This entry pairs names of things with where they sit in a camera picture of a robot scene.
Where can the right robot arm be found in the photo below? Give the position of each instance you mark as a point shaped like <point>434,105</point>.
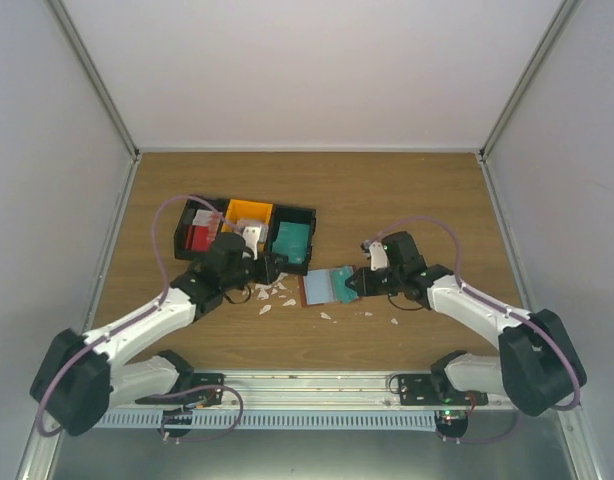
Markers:
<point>536,365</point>

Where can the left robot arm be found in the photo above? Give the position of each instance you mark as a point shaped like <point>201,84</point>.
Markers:
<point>82,376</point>

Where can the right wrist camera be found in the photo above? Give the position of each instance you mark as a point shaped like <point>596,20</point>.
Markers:
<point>376,253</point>

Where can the aluminium front rail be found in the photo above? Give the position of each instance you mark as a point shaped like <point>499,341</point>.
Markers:
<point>307,387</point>

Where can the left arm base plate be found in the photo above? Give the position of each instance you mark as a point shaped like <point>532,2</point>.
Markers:
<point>207,392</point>

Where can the white cards stack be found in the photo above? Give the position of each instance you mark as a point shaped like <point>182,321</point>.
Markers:
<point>249,226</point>

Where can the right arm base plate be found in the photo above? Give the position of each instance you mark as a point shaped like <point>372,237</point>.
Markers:
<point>418,389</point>

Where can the black bin with green cards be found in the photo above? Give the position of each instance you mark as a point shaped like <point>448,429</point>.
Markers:
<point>286,213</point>

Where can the yellow plastic bin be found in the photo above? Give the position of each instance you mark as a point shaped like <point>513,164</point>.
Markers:
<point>241,212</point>

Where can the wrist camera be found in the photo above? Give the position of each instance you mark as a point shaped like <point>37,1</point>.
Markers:
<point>252,244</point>
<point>376,253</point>

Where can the red cards stack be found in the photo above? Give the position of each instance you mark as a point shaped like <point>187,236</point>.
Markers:
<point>202,231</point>

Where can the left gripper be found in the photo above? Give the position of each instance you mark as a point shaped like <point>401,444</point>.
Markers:
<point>268,275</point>

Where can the grey slotted cable duct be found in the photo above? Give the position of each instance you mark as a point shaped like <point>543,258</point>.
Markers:
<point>274,420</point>

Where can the black bin with red cards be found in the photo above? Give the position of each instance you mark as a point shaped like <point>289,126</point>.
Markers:
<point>180,235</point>

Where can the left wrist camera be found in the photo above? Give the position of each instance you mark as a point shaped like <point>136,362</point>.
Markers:
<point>252,244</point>

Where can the green credit card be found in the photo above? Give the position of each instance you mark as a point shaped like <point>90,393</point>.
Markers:
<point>292,241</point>
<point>341,292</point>

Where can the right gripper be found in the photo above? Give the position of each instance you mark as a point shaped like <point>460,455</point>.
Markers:
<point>359,289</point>

